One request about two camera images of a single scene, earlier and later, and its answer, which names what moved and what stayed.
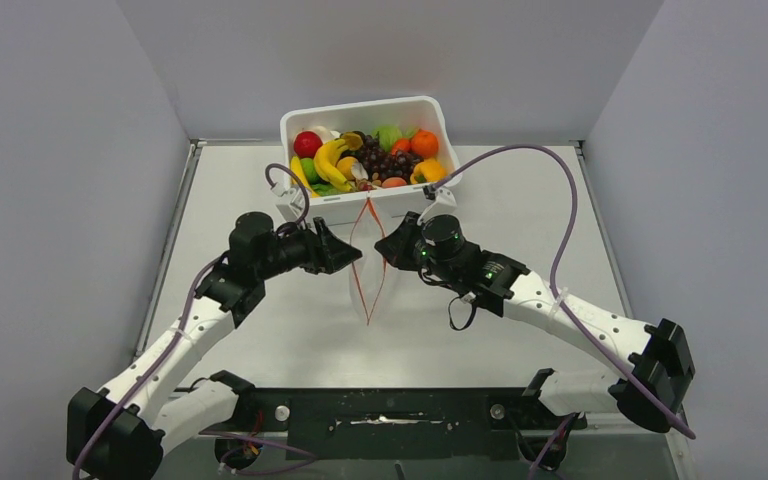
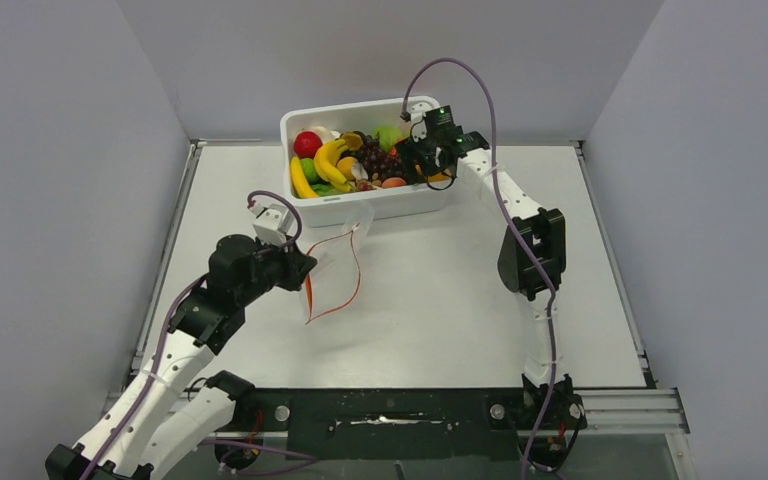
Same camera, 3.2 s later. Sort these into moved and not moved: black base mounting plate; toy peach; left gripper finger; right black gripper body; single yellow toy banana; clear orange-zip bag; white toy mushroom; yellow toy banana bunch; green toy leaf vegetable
Moved: clear orange-zip bag; left gripper finger; right black gripper body
Not moved: yellow toy banana bunch; white toy mushroom; green toy leaf vegetable; toy peach; black base mounting plate; single yellow toy banana
